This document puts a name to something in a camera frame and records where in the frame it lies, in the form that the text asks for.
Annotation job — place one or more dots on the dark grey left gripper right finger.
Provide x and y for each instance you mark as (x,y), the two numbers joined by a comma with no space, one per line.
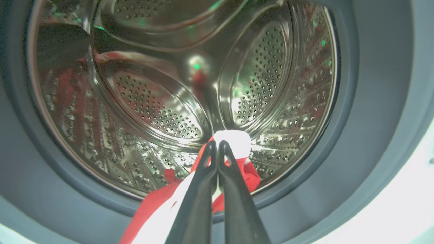
(239,206)

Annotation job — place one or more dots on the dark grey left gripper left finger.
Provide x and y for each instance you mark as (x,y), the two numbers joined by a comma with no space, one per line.
(196,206)

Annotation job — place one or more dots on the red and white garment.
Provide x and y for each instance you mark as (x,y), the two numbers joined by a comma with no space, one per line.
(152,210)

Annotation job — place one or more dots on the steel washing machine drum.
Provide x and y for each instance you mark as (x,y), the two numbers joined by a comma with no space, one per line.
(152,101)

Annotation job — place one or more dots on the white front-load washing machine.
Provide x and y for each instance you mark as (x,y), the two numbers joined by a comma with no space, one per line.
(400,210)

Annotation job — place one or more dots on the grey rubber door gasket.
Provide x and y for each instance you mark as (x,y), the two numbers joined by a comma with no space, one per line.
(373,101)

